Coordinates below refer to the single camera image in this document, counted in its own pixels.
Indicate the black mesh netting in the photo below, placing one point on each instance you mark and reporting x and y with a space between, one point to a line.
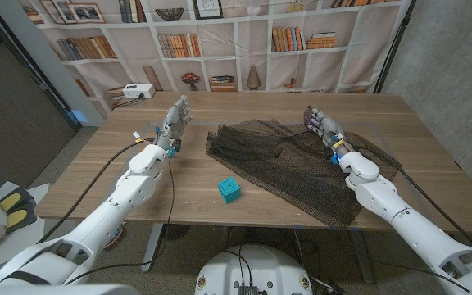
285 172

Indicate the teal cube block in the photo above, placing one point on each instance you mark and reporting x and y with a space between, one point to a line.
230 190

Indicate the white table leg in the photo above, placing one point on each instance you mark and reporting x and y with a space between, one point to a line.
153 246

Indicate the white power strip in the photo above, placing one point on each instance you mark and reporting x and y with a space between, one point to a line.
138 91

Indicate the black backdrop stand pole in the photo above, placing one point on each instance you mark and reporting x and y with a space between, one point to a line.
391 49

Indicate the printed bookshelf backdrop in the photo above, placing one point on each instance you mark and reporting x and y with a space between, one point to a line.
228 53

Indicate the dark round floor object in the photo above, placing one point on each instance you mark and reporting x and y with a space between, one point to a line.
177 231

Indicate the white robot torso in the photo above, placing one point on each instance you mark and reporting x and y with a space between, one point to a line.
256 270

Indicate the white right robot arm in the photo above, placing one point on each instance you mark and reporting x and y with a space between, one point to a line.
416 229

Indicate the grey table leg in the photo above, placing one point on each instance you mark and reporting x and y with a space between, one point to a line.
363 258

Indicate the white floor platform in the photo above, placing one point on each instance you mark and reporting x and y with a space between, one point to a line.
19 246

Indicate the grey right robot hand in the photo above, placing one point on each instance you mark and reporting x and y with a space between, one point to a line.
328 129

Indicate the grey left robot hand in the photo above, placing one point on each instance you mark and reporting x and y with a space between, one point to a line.
170 127

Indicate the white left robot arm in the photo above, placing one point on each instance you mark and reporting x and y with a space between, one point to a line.
96 223

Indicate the purple toy grape bunch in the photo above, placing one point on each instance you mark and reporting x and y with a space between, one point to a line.
307 119

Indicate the dark perforated partition panel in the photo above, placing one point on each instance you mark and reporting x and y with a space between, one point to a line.
14 123

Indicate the black and yellow foot pedal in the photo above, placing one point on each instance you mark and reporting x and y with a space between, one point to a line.
16 209

